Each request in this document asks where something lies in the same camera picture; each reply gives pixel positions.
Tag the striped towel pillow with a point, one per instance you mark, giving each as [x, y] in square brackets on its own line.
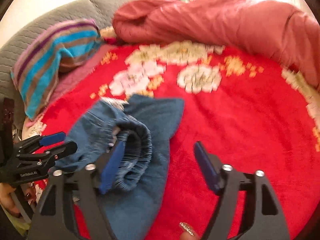
[59, 49]

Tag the right hand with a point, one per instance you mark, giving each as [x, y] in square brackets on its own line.
[188, 232]

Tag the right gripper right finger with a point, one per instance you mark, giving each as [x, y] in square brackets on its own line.
[261, 215]

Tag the red floral blanket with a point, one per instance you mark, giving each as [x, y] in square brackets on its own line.
[240, 106]

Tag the rust red rolled quilt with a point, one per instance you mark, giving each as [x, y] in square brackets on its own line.
[277, 30]

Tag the left hand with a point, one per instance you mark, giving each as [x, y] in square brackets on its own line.
[7, 201]

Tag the green fleece sleeve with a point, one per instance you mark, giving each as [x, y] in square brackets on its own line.
[19, 223]

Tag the blue denim pants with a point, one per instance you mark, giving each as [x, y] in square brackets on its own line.
[132, 154]

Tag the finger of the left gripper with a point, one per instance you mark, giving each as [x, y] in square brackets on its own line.
[56, 153]
[38, 141]

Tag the grey quilted headboard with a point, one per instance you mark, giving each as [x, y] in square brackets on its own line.
[101, 11]

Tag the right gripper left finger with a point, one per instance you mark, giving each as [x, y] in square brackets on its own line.
[55, 217]

